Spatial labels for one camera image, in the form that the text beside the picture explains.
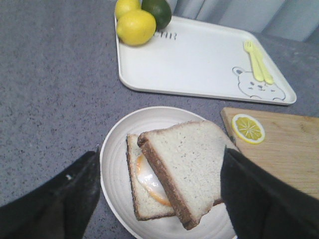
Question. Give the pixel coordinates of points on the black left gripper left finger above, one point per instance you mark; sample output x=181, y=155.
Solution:
x=59, y=209

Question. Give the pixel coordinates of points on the fried egg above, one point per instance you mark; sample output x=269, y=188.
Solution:
x=149, y=181

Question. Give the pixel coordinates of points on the white rectangular tray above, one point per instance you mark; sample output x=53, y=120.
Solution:
x=195, y=58

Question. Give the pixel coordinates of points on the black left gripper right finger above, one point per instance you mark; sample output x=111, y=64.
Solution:
x=260, y=206

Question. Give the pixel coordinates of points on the grey curtain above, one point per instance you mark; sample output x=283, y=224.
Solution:
x=290, y=19

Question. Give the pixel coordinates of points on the yellow plastic fork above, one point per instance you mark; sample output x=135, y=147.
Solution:
x=249, y=48

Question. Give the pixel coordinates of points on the wooden cutting board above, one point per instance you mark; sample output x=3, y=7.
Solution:
x=290, y=150

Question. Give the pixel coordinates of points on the yellow plastic knife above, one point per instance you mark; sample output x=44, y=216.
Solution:
x=260, y=59

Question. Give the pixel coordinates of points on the white bread slice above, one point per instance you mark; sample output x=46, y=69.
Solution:
x=187, y=159

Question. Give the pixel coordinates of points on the green lime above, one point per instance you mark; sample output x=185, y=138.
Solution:
x=161, y=11

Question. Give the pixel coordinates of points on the white round plate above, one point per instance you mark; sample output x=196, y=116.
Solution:
x=116, y=186

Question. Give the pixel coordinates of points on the yellow lemon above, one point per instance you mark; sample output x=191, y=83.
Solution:
x=124, y=6
x=136, y=27

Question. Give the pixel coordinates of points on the lemon slice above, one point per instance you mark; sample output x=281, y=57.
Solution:
x=248, y=128

